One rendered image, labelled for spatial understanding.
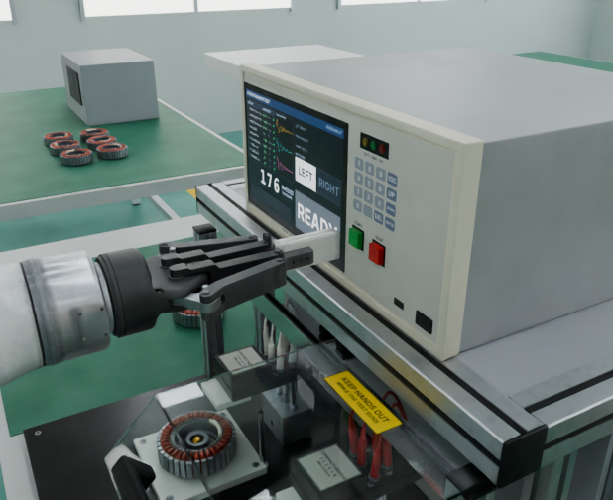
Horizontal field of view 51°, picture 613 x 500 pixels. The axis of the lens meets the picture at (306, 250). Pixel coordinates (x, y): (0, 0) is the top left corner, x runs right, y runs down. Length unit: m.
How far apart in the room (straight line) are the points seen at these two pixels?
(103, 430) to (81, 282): 0.58
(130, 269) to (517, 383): 0.35
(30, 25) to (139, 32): 0.78
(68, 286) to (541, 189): 0.41
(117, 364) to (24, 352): 0.74
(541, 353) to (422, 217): 0.17
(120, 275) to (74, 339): 0.06
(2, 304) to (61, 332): 0.05
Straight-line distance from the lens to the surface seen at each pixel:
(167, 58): 5.50
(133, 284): 0.56
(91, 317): 0.55
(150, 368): 1.26
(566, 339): 0.68
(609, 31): 8.33
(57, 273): 0.56
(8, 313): 0.54
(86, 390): 1.23
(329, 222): 0.73
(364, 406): 0.63
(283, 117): 0.79
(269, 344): 0.96
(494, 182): 0.57
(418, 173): 0.58
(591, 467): 0.71
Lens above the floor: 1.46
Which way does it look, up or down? 25 degrees down
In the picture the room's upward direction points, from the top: straight up
